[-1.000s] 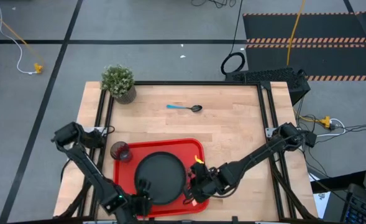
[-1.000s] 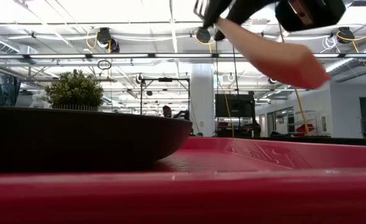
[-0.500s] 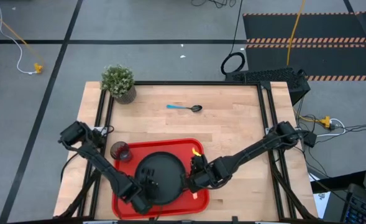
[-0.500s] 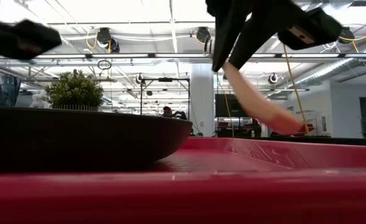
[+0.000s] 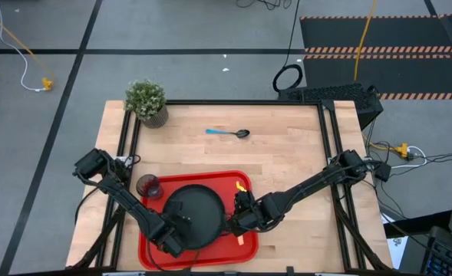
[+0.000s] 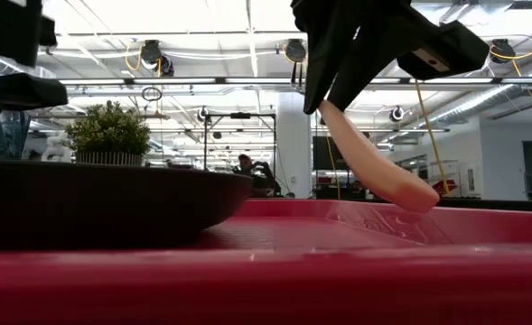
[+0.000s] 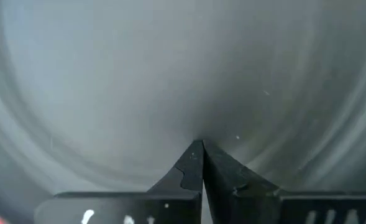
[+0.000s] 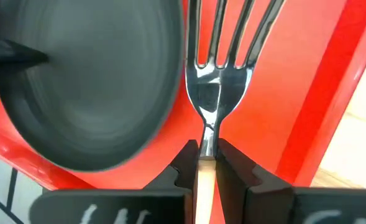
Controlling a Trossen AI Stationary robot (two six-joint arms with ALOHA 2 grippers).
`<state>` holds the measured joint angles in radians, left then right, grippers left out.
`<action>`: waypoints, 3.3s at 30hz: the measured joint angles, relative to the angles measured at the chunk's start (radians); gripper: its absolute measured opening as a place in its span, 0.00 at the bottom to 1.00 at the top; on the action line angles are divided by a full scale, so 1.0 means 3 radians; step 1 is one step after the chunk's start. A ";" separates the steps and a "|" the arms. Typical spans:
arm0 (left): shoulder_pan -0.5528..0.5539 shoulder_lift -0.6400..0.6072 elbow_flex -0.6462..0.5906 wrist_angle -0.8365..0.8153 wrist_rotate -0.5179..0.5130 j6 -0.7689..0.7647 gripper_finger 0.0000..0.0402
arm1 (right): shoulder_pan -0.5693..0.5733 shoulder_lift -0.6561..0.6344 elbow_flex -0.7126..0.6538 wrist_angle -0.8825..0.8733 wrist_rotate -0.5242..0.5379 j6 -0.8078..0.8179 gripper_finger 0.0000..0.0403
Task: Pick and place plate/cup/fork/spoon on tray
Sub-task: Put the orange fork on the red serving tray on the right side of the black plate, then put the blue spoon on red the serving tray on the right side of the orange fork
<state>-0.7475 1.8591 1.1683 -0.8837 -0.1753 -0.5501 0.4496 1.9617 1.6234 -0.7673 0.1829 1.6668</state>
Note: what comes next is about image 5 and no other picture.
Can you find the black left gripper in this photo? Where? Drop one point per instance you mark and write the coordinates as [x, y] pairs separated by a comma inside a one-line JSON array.
[[171, 241]]

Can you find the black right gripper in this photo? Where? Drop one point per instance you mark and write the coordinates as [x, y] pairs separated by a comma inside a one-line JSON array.
[[250, 218]]

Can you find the black round plate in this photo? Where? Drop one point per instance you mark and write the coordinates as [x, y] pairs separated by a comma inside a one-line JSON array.
[[202, 214]]

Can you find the dark ribbed glass cup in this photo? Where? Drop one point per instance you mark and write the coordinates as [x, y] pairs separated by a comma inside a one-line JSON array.
[[149, 187]]

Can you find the red plastic tray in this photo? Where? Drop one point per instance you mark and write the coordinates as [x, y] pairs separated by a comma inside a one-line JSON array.
[[225, 255]]

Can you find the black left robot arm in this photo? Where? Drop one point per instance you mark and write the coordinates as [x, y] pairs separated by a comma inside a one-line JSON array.
[[122, 195]]

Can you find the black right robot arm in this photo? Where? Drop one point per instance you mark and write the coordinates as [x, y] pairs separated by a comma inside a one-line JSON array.
[[317, 182]]

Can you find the green potted plant ribbed pot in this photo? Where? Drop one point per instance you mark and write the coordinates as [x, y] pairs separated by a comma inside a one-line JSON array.
[[146, 100]]

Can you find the black mesh computer tower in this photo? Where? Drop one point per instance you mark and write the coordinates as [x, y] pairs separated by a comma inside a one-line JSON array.
[[333, 96]]

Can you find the black power adapter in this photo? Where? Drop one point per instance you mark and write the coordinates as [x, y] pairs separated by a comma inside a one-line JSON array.
[[383, 172]]

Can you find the white paper sheet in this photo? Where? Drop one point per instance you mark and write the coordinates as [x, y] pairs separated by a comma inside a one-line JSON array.
[[396, 251]]

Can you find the yellow power plug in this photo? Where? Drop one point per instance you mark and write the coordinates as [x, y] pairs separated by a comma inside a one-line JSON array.
[[403, 150]]

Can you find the black hazard-striped floor mat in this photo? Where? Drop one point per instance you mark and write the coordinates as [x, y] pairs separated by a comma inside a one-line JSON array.
[[387, 73]]

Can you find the black keyboard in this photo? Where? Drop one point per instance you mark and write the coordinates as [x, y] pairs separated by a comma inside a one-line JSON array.
[[450, 257]]

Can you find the black aluminium table frame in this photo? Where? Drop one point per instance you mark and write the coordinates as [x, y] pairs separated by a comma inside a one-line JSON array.
[[325, 126]]

